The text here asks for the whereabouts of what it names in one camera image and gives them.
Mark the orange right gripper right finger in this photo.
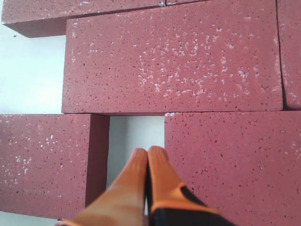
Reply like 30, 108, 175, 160
148, 146, 226, 226

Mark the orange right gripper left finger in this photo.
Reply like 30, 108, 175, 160
60, 148, 148, 226

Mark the speckled red brick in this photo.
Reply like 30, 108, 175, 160
62, 0, 283, 115

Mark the third row red brick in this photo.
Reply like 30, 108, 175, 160
165, 111, 301, 226

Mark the back left row brick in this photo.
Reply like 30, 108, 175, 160
1, 0, 165, 38

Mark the right middle row brick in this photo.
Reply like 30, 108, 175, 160
277, 0, 301, 110

